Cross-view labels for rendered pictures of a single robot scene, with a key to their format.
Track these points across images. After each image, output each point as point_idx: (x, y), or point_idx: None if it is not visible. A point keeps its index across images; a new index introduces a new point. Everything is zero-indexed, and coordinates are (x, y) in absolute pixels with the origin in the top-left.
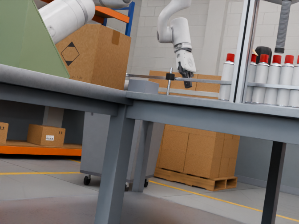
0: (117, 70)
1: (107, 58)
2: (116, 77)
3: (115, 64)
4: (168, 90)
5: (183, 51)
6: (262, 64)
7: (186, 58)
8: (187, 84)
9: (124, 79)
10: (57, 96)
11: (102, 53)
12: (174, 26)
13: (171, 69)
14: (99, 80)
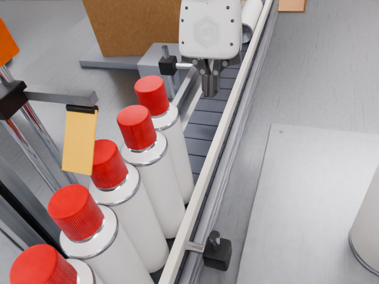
0: (150, 18)
1: (115, 7)
2: (153, 31)
3: (139, 11)
4: (172, 92)
5: (185, 0)
6: (61, 230)
7: (189, 22)
8: (202, 90)
9: (176, 30)
10: None
11: (98, 1)
12: None
13: (162, 50)
14: (114, 44)
